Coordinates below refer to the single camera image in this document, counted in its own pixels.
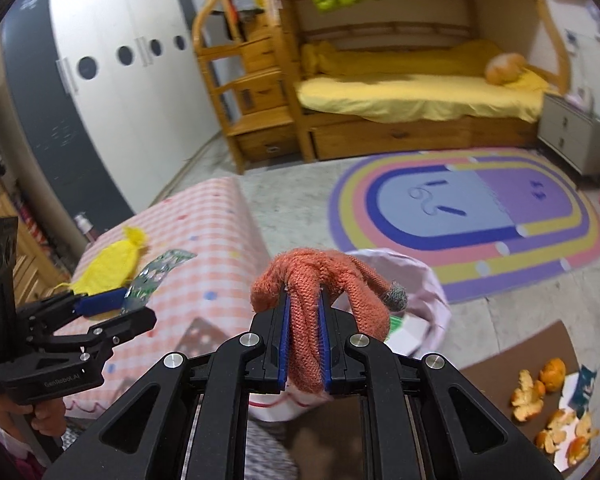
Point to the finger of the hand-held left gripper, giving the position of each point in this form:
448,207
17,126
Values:
102,302
130,322

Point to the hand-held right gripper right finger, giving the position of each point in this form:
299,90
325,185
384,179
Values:
325,350

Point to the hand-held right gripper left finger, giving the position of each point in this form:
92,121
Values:
282,340

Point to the shiny foil wrapper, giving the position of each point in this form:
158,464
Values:
155,275

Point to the orange knit glove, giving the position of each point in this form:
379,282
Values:
350,280

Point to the pink trash bin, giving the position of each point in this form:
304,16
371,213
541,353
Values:
430,290

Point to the person's left hand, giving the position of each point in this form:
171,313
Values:
47,420

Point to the yellow knit cloth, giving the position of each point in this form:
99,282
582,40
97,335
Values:
105,265

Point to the small bottle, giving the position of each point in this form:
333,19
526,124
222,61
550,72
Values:
83,224

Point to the wooden cabinet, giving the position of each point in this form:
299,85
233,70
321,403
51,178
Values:
30,260

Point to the small white box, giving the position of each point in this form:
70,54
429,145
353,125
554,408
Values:
407,332

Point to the white wardrobe with round holes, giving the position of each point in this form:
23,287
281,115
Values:
130,135

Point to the pile of orange peels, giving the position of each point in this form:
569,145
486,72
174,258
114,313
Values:
527,395

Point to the rainbow oval rug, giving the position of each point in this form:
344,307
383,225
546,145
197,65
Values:
480,210

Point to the wooden stair drawers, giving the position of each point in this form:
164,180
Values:
260,125

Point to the wooden bunk bed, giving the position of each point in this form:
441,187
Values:
390,135

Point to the white paper scrap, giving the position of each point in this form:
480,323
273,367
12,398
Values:
570,390

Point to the blue packet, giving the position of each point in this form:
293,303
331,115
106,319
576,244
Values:
584,387

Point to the yellow bedsheet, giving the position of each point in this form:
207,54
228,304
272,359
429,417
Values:
405,95

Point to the grey nightstand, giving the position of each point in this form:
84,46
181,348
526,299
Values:
570,130

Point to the orange plush toy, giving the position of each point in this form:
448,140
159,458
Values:
502,69

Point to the pink tissue box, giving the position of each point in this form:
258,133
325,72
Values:
579,97

